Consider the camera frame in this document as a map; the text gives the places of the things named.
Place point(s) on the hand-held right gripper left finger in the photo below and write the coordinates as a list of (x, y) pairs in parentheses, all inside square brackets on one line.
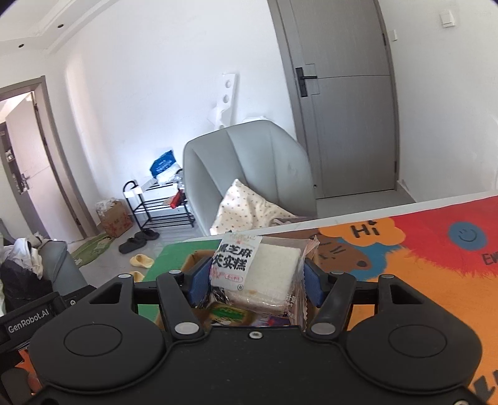
[(200, 278)]

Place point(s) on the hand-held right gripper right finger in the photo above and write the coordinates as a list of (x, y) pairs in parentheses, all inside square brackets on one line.
[(313, 284)]

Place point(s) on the brown cardboard box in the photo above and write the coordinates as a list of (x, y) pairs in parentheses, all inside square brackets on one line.
[(194, 259)]

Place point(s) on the white cake packet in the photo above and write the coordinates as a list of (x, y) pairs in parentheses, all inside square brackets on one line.
[(268, 268)]

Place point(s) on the yellow slipper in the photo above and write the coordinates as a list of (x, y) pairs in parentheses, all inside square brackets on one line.
[(138, 275), (141, 261)]

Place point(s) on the pile of clothes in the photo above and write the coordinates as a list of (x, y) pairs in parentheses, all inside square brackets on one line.
[(21, 257)]

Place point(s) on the black slipper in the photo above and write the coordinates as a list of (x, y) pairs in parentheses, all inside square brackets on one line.
[(148, 234), (131, 246)]

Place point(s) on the grey sofa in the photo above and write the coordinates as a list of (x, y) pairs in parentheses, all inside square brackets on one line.
[(62, 264)]

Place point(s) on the red bag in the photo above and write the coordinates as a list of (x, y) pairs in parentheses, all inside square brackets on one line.
[(177, 199)]

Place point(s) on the dotted white pillow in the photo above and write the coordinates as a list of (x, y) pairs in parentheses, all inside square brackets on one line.
[(249, 210)]

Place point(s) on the black shoe rack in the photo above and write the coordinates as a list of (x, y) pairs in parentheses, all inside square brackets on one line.
[(155, 206)]

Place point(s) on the colourful cartoon table mat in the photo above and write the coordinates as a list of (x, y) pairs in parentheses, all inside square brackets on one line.
[(408, 272)]

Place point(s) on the green floor mat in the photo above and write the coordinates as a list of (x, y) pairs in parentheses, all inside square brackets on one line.
[(93, 251)]

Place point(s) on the printed cardboard box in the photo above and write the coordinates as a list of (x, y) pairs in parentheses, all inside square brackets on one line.
[(114, 220)]

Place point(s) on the blue and white bag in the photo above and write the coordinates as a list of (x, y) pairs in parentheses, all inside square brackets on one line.
[(162, 164)]

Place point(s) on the grey chair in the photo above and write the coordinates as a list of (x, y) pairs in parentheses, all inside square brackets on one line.
[(264, 155)]

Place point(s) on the white foam board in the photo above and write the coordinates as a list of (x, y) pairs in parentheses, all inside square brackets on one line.
[(225, 101)]

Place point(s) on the grey door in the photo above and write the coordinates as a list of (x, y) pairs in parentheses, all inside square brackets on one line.
[(346, 97)]

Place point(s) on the open doorway frame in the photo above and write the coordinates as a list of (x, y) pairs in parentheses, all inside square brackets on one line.
[(50, 155)]

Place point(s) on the large white wall switch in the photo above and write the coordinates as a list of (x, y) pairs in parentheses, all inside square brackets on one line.
[(447, 17)]

